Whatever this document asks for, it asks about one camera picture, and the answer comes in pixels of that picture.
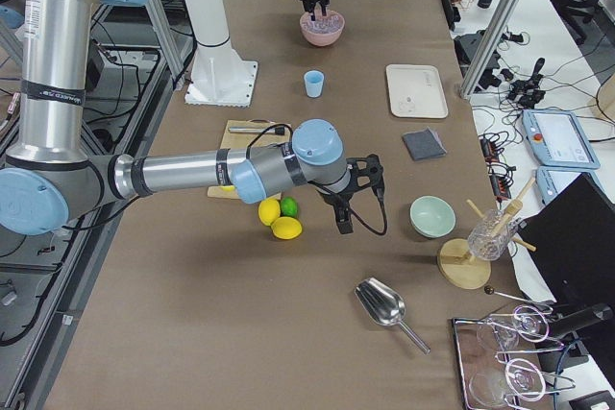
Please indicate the clear ice cubes pile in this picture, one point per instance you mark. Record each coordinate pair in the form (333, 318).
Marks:
(323, 25)

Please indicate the light blue cup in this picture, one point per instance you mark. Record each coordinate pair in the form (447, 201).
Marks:
(314, 82)

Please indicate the steel ice scoop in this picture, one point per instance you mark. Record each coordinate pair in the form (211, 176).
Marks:
(387, 308)

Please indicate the wooden cup tree stand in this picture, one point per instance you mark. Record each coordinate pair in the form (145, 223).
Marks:
(462, 269)

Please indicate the pink bowl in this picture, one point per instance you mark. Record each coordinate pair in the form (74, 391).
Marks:
(321, 40)

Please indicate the green lime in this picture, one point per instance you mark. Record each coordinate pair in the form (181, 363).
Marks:
(289, 207)

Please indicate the yellow lemon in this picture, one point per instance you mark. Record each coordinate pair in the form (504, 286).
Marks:
(286, 228)
(269, 211)

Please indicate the mint green bowl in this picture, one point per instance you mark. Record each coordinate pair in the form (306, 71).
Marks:
(432, 217)

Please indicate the steel muddler black tip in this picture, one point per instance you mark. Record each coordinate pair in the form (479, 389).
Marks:
(271, 130)

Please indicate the grey folded cloth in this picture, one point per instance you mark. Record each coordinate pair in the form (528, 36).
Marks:
(424, 144)

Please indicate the wooden cutting board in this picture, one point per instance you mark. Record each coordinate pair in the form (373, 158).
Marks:
(241, 141)

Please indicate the cream rabbit tray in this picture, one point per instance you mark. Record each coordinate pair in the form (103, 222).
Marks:
(415, 91)

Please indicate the clear textured glass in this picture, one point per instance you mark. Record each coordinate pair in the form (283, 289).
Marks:
(486, 244)

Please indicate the blue teach pendant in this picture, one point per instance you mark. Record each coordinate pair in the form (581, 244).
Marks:
(552, 180)
(557, 139)

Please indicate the black tray with glasses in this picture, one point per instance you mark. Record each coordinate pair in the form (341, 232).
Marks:
(498, 359)

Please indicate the black monitor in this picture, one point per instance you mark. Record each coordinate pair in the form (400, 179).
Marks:
(574, 240)

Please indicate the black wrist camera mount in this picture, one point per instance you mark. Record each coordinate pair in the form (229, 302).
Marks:
(366, 172)

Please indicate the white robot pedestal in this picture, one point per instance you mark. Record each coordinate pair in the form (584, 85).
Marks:
(218, 76)

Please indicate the aluminium frame post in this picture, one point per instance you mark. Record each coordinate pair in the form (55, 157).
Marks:
(487, 46)

